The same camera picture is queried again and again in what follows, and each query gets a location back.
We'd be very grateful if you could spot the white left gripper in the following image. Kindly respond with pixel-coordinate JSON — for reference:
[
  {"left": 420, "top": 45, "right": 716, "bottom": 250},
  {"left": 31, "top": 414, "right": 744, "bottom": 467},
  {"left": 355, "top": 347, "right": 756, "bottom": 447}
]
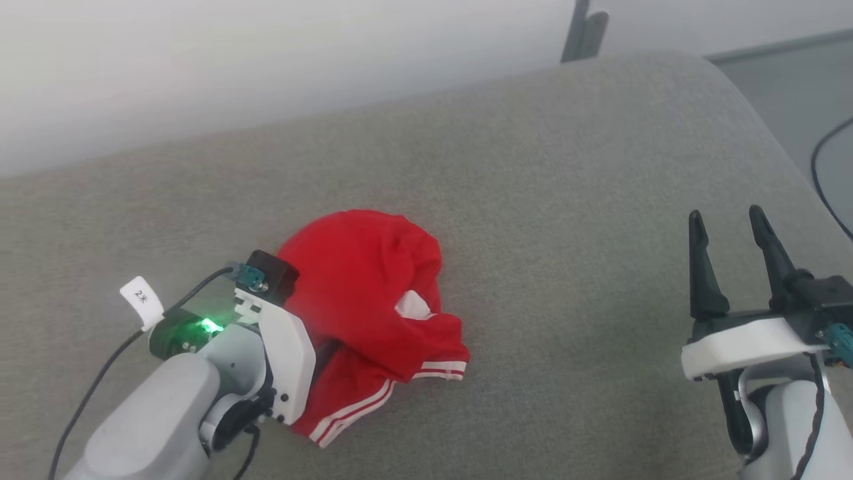
[{"left": 233, "top": 287, "right": 341, "bottom": 426}]

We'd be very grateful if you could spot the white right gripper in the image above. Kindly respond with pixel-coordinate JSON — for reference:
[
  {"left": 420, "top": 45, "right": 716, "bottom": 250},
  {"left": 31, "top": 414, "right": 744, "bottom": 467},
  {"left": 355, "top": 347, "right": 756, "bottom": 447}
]
[{"left": 681, "top": 205, "right": 827, "bottom": 455}]

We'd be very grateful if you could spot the red basketball jersey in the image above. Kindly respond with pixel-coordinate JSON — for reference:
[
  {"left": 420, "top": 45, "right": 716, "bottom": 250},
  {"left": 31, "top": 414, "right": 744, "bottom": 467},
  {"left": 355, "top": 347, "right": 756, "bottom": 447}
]
[{"left": 275, "top": 209, "right": 471, "bottom": 449}]

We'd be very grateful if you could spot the white paper label tag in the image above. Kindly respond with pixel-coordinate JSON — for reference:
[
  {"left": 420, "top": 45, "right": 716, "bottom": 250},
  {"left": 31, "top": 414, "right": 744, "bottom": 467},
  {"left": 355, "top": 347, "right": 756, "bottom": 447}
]
[{"left": 119, "top": 275, "right": 165, "bottom": 331}]

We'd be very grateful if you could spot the grey fabric sofa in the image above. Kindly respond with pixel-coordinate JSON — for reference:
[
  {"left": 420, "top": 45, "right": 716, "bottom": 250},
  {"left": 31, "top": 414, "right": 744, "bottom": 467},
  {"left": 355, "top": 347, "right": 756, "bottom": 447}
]
[{"left": 0, "top": 52, "right": 853, "bottom": 480}]

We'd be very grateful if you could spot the black floor cable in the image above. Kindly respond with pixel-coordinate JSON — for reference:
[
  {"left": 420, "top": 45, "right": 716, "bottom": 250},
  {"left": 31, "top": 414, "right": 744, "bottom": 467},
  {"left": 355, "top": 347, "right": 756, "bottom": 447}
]
[{"left": 810, "top": 117, "right": 853, "bottom": 241}]

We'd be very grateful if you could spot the grey metal post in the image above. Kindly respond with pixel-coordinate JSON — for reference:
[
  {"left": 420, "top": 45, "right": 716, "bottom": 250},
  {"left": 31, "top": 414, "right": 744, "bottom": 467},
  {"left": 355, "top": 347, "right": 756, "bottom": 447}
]
[{"left": 561, "top": 0, "right": 610, "bottom": 64}]

